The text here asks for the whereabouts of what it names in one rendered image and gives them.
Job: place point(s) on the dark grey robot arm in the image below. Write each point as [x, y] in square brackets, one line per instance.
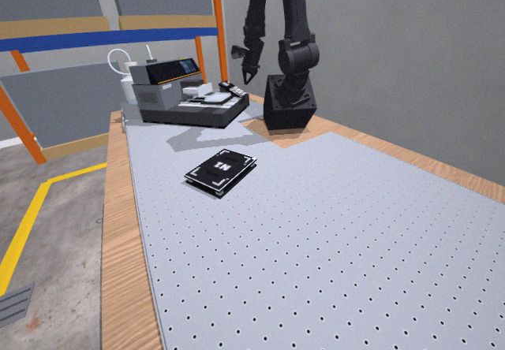
[292, 59]

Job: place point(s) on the white multi-well plate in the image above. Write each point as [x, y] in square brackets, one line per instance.
[217, 97]

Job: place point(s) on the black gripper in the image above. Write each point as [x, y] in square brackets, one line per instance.
[251, 68]

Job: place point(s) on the black rectangular pad with white corner marks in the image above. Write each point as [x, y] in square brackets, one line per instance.
[221, 172]

